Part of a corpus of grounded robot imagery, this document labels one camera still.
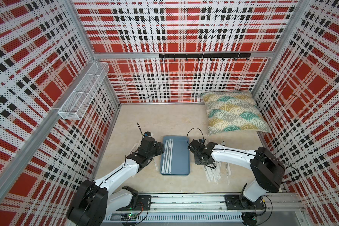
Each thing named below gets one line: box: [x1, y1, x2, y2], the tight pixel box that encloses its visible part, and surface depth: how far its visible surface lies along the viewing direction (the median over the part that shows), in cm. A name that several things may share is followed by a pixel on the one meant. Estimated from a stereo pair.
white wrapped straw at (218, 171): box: [214, 161, 222, 182], surface depth 85 cm
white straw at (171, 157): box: [168, 139, 174, 174], surface depth 91 cm
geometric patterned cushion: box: [200, 90, 272, 136], surface depth 95 cm
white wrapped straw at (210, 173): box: [203, 164, 216, 183], surface depth 84 cm
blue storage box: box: [160, 135, 191, 176], surface depth 90 cm
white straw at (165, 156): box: [161, 139, 169, 174], surface depth 92 cm
